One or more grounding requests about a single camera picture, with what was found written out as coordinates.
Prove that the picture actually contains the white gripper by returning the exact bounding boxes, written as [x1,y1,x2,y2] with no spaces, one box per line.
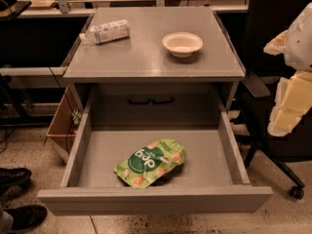
[263,3,312,137]

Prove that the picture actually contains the green rice chip bag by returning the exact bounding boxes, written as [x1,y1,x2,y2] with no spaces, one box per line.
[113,138,186,189]

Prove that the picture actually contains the grey open top drawer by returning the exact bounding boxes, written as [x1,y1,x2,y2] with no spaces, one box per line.
[36,85,274,216]

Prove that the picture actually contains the grey cabinet counter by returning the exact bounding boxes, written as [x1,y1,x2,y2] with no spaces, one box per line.
[64,7,245,83]

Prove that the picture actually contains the black office chair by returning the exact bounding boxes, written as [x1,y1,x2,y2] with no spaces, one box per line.
[235,0,312,200]

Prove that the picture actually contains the white paper bowl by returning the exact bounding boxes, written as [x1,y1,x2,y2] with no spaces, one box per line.
[162,32,203,59]

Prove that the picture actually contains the white plastic bottle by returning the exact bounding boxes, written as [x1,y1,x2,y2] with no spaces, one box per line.
[79,19,131,45]

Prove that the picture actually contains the brown cardboard box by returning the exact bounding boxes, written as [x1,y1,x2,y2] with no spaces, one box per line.
[47,87,77,163]

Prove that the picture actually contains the upper black shoe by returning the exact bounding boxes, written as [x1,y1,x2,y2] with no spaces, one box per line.
[0,168,32,188]

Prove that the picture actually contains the black shoe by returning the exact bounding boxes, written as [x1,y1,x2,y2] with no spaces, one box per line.
[0,168,32,188]
[4,205,47,232]

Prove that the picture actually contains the lower black shoe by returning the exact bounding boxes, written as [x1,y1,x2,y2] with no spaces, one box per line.
[4,205,47,232]

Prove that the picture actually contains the black lower drawer handles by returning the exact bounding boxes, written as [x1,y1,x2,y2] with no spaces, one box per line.
[128,94,175,105]

